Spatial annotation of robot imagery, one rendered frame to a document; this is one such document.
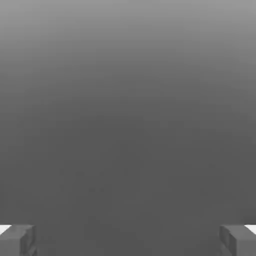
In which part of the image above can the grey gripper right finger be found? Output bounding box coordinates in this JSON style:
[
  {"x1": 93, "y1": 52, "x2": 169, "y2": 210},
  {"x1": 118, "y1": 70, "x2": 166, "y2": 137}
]
[{"x1": 219, "y1": 224, "x2": 256, "y2": 256}]

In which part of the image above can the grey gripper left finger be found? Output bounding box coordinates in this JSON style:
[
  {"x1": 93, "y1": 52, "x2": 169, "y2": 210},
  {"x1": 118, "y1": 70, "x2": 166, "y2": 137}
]
[{"x1": 0, "y1": 224, "x2": 38, "y2": 256}]

